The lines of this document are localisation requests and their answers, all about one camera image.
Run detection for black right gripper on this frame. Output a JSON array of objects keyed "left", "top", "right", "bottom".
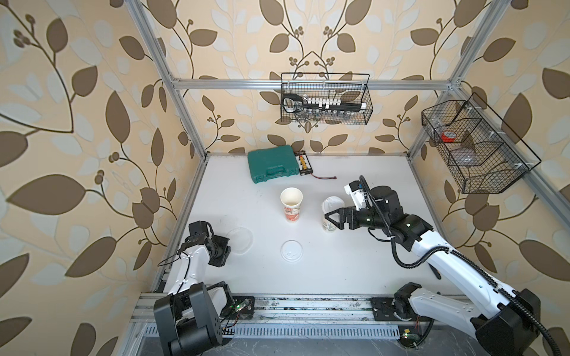
[{"left": 325, "top": 204, "right": 388, "bottom": 231}]

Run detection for paper milk tea cup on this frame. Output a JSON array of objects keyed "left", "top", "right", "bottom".
[
  {"left": 280, "top": 187, "right": 304, "bottom": 223},
  {"left": 322, "top": 217, "right": 337, "bottom": 232}
]

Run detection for white plastic cup lid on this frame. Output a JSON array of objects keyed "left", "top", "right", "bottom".
[{"left": 322, "top": 196, "right": 345, "bottom": 214}]

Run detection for clear plastic lid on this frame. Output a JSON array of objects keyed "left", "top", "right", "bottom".
[{"left": 281, "top": 240, "right": 304, "bottom": 263}]

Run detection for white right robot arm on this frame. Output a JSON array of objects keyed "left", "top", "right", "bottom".
[{"left": 324, "top": 177, "right": 562, "bottom": 355}]

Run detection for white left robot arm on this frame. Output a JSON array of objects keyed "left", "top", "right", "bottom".
[{"left": 154, "top": 221, "right": 233, "bottom": 355}]

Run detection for black screwdriver bit box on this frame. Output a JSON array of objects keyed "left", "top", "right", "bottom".
[{"left": 295, "top": 151, "right": 313, "bottom": 176}]

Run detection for green plastic tool case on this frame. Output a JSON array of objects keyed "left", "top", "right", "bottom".
[{"left": 247, "top": 145, "right": 299, "bottom": 184}]

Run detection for red object in basket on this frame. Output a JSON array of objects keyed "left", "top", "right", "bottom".
[{"left": 440, "top": 130, "right": 457, "bottom": 143}]

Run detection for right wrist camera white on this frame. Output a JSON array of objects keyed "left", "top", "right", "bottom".
[{"left": 344, "top": 180, "right": 367, "bottom": 211}]

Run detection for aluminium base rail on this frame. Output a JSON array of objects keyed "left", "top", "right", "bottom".
[{"left": 128, "top": 292, "right": 473, "bottom": 341}]

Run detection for black handled scissors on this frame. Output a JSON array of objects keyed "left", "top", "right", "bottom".
[{"left": 281, "top": 93, "right": 304, "bottom": 114}]

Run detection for black wire basket back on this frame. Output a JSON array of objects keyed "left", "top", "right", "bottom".
[{"left": 280, "top": 71, "right": 373, "bottom": 125}]

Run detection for black wire basket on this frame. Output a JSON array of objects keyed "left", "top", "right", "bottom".
[
  {"left": 422, "top": 92, "right": 542, "bottom": 194},
  {"left": 280, "top": 71, "right": 373, "bottom": 125}
]

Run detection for black wire basket right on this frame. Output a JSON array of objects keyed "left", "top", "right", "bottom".
[{"left": 422, "top": 92, "right": 542, "bottom": 194}]

